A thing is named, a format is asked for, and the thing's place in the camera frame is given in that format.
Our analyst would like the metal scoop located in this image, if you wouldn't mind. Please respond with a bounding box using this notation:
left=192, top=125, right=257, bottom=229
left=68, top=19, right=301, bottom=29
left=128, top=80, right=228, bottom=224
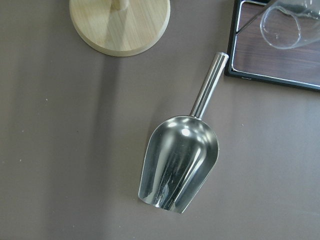
left=138, top=52, right=229, bottom=214

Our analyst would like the wine glass tray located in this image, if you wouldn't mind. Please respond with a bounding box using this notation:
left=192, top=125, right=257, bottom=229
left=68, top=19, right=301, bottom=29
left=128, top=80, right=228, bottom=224
left=225, top=0, right=320, bottom=91

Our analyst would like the clear wine glass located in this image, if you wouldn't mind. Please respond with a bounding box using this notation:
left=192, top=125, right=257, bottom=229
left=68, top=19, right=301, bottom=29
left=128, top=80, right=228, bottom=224
left=259, top=0, right=320, bottom=50

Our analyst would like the wooden mug tree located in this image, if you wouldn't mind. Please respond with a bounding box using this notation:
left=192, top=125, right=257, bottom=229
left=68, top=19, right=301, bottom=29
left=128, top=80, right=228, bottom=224
left=69, top=0, right=171, bottom=57

